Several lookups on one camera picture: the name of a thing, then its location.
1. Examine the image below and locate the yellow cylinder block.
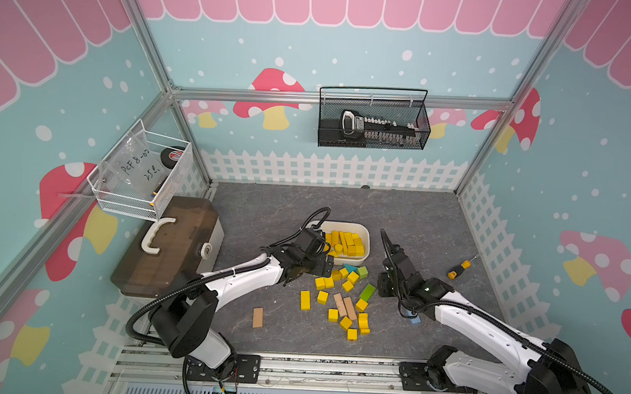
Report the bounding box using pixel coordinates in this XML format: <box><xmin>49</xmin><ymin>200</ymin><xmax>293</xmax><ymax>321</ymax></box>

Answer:
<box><xmin>330</xmin><ymin>231</ymin><xmax>340</xmax><ymax>249</ymax></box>

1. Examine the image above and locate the small yellow cube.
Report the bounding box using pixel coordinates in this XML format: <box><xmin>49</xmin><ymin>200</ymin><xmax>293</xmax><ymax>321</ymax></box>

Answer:
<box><xmin>354</xmin><ymin>238</ymin><xmax>366</xmax><ymax>258</ymax></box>

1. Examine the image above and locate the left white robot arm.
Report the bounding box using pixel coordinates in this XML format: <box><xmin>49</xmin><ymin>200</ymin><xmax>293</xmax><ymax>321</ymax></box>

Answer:
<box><xmin>125</xmin><ymin>206</ymin><xmax>333</xmax><ymax>394</ymax></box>

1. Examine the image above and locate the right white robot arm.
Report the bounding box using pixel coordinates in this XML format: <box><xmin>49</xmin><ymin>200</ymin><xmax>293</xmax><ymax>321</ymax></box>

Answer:
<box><xmin>378</xmin><ymin>231</ymin><xmax>613</xmax><ymax>394</ymax></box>

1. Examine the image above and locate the large yellow front block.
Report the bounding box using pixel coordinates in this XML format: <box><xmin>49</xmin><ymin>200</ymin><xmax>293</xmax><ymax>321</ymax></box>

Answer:
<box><xmin>300</xmin><ymin>291</ymin><xmax>312</xmax><ymax>311</ymax></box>

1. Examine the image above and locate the yellow black screwdriver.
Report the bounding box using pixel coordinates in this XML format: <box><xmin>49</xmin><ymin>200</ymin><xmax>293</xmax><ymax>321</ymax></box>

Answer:
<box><xmin>447</xmin><ymin>255</ymin><xmax>479</xmax><ymax>280</ymax></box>

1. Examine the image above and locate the yellow cube block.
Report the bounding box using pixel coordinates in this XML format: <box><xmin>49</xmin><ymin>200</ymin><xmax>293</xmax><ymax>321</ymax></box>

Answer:
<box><xmin>317</xmin><ymin>291</ymin><xmax>328</xmax><ymax>305</ymax></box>

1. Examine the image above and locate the left natural wooden plank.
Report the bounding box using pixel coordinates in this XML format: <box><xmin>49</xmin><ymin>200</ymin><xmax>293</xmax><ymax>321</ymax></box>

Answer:
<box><xmin>333</xmin><ymin>294</ymin><xmax>348</xmax><ymax>318</ymax></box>

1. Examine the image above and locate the natural wooden plank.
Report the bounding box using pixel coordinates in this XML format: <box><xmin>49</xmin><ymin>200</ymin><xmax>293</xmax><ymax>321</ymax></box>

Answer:
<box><xmin>333</xmin><ymin>294</ymin><xmax>348</xmax><ymax>318</ymax></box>
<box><xmin>343</xmin><ymin>297</ymin><xmax>357</xmax><ymax>321</ymax></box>

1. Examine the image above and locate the yellow arch block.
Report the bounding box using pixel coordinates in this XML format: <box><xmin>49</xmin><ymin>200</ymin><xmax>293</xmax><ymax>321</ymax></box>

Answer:
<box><xmin>357</xmin><ymin>313</ymin><xmax>370</xmax><ymax>335</ymax></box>

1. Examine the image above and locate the small green cube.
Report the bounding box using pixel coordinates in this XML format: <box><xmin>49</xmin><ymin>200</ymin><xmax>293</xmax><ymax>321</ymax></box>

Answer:
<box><xmin>357</xmin><ymin>266</ymin><xmax>368</xmax><ymax>279</ymax></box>

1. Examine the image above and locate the white plastic tub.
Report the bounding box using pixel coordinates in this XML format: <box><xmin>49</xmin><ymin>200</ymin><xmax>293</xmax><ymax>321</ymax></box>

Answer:
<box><xmin>321</xmin><ymin>221</ymin><xmax>370</xmax><ymax>267</ymax></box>

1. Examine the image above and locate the right natural wooden plank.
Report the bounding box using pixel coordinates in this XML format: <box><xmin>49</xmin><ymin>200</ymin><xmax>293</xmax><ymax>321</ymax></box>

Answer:
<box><xmin>343</xmin><ymin>297</ymin><xmax>357</xmax><ymax>321</ymax></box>

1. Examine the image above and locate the flat wooden block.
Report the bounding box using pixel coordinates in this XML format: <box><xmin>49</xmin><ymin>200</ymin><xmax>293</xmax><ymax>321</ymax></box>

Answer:
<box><xmin>253</xmin><ymin>307</ymin><xmax>264</xmax><ymax>329</ymax></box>

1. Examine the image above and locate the socket wrench set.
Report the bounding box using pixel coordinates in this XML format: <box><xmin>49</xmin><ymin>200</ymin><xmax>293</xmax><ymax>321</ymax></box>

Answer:
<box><xmin>339</xmin><ymin>109</ymin><xmax>420</xmax><ymax>148</ymax></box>

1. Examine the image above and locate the black tape roll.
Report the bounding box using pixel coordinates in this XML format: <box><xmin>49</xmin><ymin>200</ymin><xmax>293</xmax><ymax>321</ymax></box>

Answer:
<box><xmin>160</xmin><ymin>146</ymin><xmax>185</xmax><ymax>170</ymax></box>

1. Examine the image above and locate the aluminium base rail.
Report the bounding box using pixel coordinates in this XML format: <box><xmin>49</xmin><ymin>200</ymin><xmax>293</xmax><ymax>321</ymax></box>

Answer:
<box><xmin>103</xmin><ymin>347</ymin><xmax>473</xmax><ymax>394</ymax></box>

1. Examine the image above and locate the brown toolbox with white handle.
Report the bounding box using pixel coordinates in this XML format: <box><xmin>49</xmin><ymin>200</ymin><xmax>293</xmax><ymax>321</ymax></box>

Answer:
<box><xmin>110</xmin><ymin>196</ymin><xmax>224</xmax><ymax>299</ymax></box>

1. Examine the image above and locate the black wire mesh basket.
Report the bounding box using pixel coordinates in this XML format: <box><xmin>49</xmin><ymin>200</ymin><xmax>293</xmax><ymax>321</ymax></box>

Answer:
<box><xmin>317</xmin><ymin>86</ymin><xmax>431</xmax><ymax>151</ymax></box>

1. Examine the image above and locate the clear wall-mounted bin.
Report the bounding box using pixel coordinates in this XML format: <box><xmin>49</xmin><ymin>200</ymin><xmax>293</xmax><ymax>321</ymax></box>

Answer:
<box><xmin>87</xmin><ymin>120</ymin><xmax>193</xmax><ymax>222</ymax></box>

